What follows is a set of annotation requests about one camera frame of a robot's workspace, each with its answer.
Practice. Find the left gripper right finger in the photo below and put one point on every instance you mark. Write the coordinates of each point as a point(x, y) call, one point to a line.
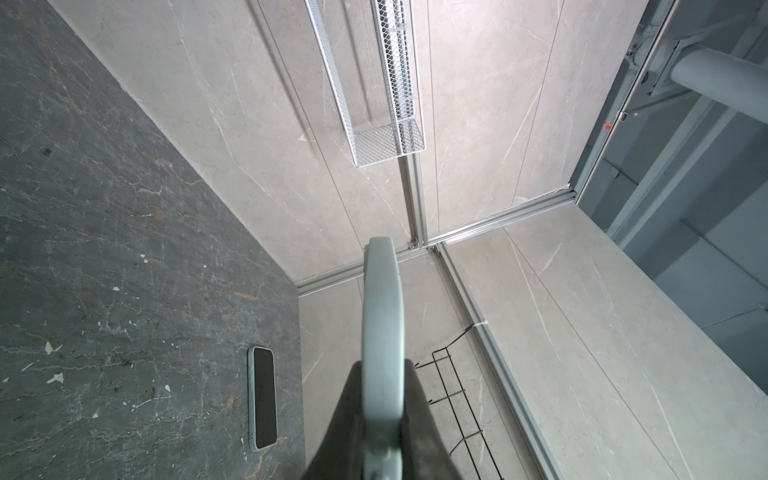
point(424, 453)

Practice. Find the white wire mesh basket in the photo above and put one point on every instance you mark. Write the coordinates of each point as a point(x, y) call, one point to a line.
point(369, 54)

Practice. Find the black wire hook rack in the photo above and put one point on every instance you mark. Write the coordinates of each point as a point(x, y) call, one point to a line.
point(458, 421)

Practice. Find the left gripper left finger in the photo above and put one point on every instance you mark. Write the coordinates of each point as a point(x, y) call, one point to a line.
point(340, 455)

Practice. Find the black phone right side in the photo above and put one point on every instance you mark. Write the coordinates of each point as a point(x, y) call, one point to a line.
point(262, 409)

